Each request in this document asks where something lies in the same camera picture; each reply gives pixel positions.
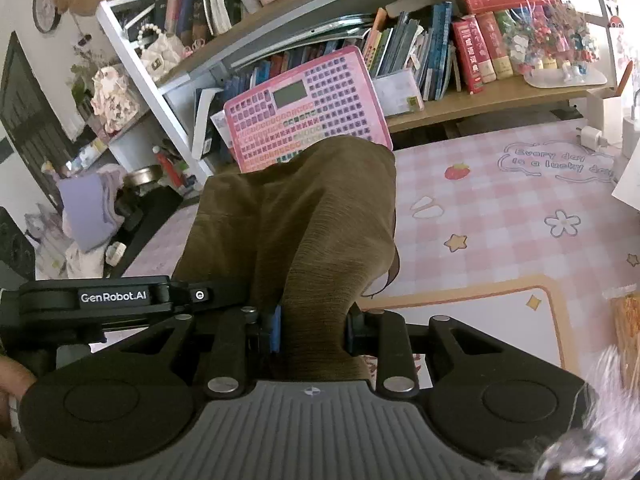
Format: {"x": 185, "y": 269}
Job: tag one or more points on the red pencil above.
{"x": 625, "y": 77}

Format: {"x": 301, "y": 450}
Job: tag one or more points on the white pearl handbag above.
{"x": 162, "y": 55}

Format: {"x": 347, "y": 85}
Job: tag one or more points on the pink learning tablet toy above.
{"x": 310, "y": 110}

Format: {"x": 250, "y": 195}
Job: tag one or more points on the red upright dictionary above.
{"x": 495, "y": 45}
{"x": 469, "y": 55}

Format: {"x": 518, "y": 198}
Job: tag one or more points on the white leaning book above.
{"x": 206, "y": 125}

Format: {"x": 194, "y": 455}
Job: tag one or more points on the cartoon wall sticker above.
{"x": 614, "y": 7}

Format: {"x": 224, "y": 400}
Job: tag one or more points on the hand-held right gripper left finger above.
{"x": 276, "y": 331}

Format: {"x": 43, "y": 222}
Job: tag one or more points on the fluffy white sleeve cuff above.
{"x": 610, "y": 410}

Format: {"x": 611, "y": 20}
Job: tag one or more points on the white charger plug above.
{"x": 591, "y": 140}

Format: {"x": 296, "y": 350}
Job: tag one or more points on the white paper box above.
{"x": 604, "y": 110}

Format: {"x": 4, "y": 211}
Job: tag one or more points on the olive green pants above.
{"x": 300, "y": 220}

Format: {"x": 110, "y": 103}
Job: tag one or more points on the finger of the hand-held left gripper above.
{"x": 232, "y": 296}

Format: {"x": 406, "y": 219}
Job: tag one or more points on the round metal tin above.
{"x": 142, "y": 178}

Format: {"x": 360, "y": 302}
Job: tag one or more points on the row of blue paperback books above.
{"x": 430, "y": 45}

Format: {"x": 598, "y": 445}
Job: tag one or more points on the white paper sheet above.
{"x": 629, "y": 185}

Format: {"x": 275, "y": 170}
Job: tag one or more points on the white bookshelf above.
{"x": 150, "y": 90}

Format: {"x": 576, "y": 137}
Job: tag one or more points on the white orange small box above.
{"x": 222, "y": 130}

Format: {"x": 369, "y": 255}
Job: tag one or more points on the colourful flower ornament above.
{"x": 555, "y": 40}

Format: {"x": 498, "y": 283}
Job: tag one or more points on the purple cloth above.
{"x": 92, "y": 210}

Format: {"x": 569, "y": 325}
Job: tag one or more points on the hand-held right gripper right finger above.
{"x": 350, "y": 336}

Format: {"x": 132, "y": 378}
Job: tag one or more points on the cartoon printed desk mat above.
{"x": 500, "y": 220}

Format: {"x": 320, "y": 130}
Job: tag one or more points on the patterned plush doll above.
{"x": 115, "y": 100}

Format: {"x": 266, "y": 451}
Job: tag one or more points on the round wall clock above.
{"x": 46, "y": 6}

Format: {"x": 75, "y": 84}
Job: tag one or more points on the person's left hand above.
{"x": 15, "y": 379}

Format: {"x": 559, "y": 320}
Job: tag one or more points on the white card box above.
{"x": 397, "y": 92}

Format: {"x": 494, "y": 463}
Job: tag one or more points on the dark door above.
{"x": 30, "y": 120}

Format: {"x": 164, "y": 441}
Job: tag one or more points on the orange ribbed object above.
{"x": 629, "y": 340}

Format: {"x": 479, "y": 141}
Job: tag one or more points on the red bottle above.
{"x": 167, "y": 167}

